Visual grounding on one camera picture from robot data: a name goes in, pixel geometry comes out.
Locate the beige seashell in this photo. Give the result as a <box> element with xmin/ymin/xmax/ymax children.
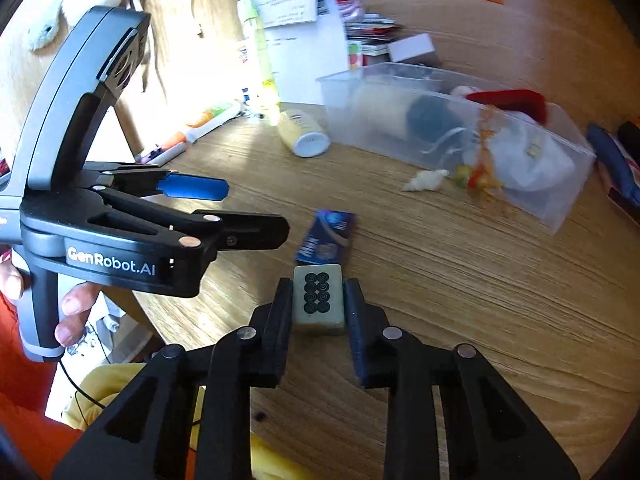
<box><xmin>402</xmin><ymin>169</ymin><xmax>450</xmax><ymax>193</ymax></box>

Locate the red cloth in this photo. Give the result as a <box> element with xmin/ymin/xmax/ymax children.
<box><xmin>465</xmin><ymin>89</ymin><xmax>547</xmax><ymax>123</ymax></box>

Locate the small white box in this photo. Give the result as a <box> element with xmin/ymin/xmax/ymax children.
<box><xmin>387</xmin><ymin>33</ymin><xmax>435</xmax><ymax>63</ymax></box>

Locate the person's left forearm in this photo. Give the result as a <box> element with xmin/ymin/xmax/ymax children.
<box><xmin>0</xmin><ymin>290</ymin><xmax>96</xmax><ymax>480</ymax></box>

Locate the mahjong tile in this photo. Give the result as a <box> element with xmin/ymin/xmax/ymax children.
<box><xmin>291</xmin><ymin>262</ymin><xmax>347</xmax><ymax>336</ymax></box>

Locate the white tube orange label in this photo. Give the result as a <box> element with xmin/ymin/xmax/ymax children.
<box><xmin>185</xmin><ymin>100</ymin><xmax>243</xmax><ymax>141</ymax></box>

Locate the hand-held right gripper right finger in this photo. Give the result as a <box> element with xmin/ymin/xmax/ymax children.
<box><xmin>342</xmin><ymin>276</ymin><xmax>581</xmax><ymax>480</ymax></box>

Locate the white file box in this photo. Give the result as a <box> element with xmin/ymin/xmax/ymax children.
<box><xmin>267</xmin><ymin>0</ymin><xmax>349</xmax><ymax>106</ymax></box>

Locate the clear plastic storage box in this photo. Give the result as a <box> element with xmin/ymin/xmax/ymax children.
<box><xmin>316</xmin><ymin>62</ymin><xmax>597</xmax><ymax>235</ymax></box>

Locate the white cloth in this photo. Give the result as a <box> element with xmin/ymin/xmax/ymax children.
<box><xmin>487</xmin><ymin>110</ymin><xmax>576</xmax><ymax>193</ymax></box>

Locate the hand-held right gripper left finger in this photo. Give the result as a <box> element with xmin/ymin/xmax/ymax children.
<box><xmin>52</xmin><ymin>276</ymin><xmax>296</xmax><ymax>480</ymax></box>

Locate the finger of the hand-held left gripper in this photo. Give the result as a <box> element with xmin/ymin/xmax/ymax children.
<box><xmin>92</xmin><ymin>185</ymin><xmax>291</xmax><ymax>261</ymax></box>
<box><xmin>85</xmin><ymin>162</ymin><xmax>230</xmax><ymax>201</ymax></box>

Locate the yellow spray bottle green cap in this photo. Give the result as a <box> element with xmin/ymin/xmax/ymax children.
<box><xmin>237</xmin><ymin>0</ymin><xmax>281</xmax><ymax>126</ymax></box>

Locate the person's left hand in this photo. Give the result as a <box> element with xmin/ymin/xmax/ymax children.
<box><xmin>0</xmin><ymin>257</ymin><xmax>101</xmax><ymax>348</ymax></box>

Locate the orange yellow ornament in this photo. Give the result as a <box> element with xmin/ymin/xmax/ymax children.
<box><xmin>452</xmin><ymin>105</ymin><xmax>506</xmax><ymax>201</ymax></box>

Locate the small blue box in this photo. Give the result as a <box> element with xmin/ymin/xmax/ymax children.
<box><xmin>295</xmin><ymin>209</ymin><xmax>358</xmax><ymax>266</ymax></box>

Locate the wooden desktop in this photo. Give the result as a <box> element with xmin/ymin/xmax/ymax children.
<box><xmin>122</xmin><ymin>102</ymin><xmax>640</xmax><ymax>480</ymax></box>

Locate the white cord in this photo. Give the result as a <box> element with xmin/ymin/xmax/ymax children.
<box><xmin>422</xmin><ymin>127</ymin><xmax>468</xmax><ymax>156</ymax></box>

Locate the stack of packets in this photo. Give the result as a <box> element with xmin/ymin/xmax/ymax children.
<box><xmin>335</xmin><ymin>0</ymin><xmax>403</xmax><ymax>53</ymax></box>

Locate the printed paper sheet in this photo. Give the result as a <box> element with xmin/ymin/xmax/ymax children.
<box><xmin>250</xmin><ymin>0</ymin><xmax>321</xmax><ymax>28</ymax></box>

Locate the yellow lotion bottle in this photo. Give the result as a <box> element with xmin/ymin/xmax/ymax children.
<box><xmin>276</xmin><ymin>109</ymin><xmax>332</xmax><ymax>157</ymax></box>

